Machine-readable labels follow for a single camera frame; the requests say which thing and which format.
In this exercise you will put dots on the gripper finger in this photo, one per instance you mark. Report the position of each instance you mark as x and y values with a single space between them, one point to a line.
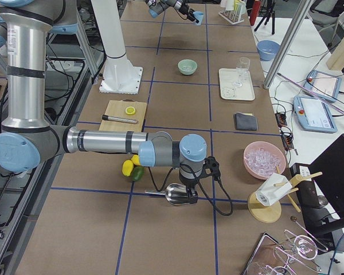
192 195
193 18

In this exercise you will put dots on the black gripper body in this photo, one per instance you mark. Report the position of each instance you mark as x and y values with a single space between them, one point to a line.
187 9
189 184

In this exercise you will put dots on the light blue plastic cup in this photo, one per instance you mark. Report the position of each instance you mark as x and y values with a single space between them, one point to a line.
198 15

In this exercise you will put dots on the metal ice scoop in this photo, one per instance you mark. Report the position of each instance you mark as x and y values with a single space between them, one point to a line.
174 193

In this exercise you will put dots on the green ceramic bowl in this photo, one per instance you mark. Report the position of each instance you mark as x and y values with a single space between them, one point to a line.
187 62

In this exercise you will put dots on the ice cubes in green bowl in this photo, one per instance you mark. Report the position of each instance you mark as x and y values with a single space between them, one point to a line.
187 68

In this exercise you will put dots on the pink bowl with ice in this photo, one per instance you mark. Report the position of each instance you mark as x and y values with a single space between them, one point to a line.
262 159

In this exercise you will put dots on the blue bowl with fork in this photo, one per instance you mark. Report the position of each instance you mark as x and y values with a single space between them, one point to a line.
267 49

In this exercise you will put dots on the green lime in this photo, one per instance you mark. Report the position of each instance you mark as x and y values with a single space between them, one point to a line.
137 173

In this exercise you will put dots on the yellow lemon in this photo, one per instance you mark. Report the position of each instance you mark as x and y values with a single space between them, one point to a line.
127 167
135 160

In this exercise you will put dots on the clear wine glass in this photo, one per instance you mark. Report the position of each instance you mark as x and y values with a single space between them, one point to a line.
242 69

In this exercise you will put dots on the black tripod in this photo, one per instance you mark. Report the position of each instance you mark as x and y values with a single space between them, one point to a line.
269 14

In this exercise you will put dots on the wooden mug tree stand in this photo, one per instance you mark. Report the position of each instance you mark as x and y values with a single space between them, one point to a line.
270 214

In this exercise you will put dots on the cream bear tray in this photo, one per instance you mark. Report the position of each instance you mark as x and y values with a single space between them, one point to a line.
231 88

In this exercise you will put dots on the grey folded cloth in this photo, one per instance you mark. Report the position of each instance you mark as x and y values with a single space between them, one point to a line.
245 122

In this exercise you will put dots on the white paper carton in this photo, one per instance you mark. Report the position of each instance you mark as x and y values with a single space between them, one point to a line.
273 189

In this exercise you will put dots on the lemon half slice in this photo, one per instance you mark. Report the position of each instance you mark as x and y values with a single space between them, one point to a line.
130 110

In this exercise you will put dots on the wooden cutting board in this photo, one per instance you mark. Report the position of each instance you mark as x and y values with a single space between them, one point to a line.
118 109

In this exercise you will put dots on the metal cylinder tool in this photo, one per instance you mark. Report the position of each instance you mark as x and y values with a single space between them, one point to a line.
119 119

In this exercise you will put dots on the black tray with glasses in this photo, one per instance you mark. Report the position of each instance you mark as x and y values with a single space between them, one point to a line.
294 255

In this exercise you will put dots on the black monitor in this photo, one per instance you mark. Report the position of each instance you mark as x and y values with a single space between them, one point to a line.
331 183

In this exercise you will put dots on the near blue teach pendant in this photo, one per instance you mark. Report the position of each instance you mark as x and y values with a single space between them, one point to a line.
313 115

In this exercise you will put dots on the blue teach pendant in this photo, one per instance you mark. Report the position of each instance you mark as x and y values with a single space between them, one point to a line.
324 85
313 115

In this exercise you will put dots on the far blue teach pendant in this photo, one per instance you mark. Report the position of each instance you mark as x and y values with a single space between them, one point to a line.
324 85

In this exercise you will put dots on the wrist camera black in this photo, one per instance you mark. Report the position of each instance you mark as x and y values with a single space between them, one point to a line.
211 168

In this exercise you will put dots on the white wire cup rack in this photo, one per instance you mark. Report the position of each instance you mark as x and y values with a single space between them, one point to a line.
232 11

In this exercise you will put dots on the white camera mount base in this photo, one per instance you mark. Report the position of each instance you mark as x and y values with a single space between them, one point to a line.
119 74

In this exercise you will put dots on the aluminium frame post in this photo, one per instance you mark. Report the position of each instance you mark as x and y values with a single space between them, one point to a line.
289 36

